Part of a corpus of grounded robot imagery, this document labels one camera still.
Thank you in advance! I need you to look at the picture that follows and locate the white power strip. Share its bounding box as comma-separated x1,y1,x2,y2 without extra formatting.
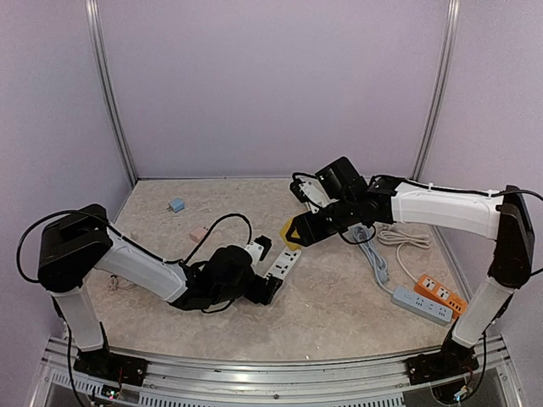
265,247,302,282

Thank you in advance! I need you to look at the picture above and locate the yellow cube socket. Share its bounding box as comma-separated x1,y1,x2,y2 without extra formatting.
279,217,302,251

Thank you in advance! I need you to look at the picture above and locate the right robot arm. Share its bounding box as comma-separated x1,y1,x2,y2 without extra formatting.
280,157,536,376

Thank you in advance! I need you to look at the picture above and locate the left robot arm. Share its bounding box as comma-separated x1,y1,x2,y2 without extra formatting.
37,204,284,377

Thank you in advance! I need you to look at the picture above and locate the pink plug adapter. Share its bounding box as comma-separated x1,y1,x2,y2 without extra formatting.
189,226,209,243

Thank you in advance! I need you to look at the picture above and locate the blue plug adapter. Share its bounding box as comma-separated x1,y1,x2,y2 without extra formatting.
167,198,185,214

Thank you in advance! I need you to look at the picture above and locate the orange power strip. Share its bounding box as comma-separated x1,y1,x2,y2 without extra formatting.
378,226,467,320

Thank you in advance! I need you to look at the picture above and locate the blue power strip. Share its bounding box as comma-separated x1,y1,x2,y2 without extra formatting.
350,225,453,326

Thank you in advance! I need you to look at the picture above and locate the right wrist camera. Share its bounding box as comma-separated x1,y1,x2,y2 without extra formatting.
289,179,330,214

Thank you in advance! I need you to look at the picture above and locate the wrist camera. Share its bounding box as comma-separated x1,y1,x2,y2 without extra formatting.
244,235,272,263
289,179,330,214

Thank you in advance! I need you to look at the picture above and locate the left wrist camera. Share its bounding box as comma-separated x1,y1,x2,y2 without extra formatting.
244,235,272,263

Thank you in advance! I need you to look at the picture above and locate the front aluminium rail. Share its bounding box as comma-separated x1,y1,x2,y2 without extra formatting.
26,337,527,406

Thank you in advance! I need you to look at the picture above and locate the white charger with cable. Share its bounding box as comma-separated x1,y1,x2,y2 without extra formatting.
107,275,136,293

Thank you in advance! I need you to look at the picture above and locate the right aluminium frame post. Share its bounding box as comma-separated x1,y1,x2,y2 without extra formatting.
411,0,461,181

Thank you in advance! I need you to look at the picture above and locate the aluminium frame post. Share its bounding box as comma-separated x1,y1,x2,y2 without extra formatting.
411,0,461,181
84,0,138,188

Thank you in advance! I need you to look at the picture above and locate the left aluminium frame post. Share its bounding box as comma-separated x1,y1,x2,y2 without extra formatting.
84,0,138,188

